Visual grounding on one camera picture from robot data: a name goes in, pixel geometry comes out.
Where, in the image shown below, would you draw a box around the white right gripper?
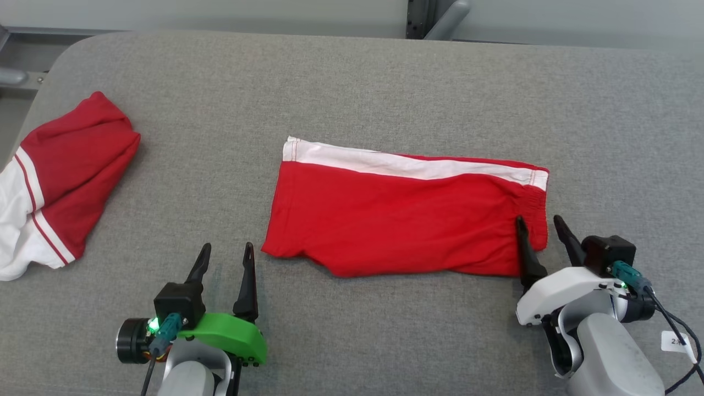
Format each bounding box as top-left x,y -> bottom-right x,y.
515,214 -> 628,326

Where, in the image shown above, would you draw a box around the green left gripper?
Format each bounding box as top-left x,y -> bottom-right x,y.
177,242 -> 268,367

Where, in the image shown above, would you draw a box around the red shorts with white stripe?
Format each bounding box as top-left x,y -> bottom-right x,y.
261,136 -> 551,278

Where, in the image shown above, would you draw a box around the red and white jersey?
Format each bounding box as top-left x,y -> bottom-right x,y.
0,91 -> 141,282

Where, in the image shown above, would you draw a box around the black right gripper motor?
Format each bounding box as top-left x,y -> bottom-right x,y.
616,286 -> 656,324

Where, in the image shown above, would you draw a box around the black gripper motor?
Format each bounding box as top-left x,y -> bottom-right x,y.
616,286 -> 656,324
115,318 -> 153,365

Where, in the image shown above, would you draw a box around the black left gripper motor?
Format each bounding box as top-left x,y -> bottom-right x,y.
115,318 -> 153,365

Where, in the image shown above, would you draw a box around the grey angled tube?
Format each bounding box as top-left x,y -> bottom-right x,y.
423,0 -> 472,41

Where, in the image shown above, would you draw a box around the grey round bar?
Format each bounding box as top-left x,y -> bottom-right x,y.
0,66 -> 29,86

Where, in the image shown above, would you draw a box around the white printed cable tag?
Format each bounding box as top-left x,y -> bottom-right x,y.
661,330 -> 691,354

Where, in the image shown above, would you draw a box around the metal frame post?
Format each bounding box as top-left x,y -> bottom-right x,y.
406,0 -> 438,39

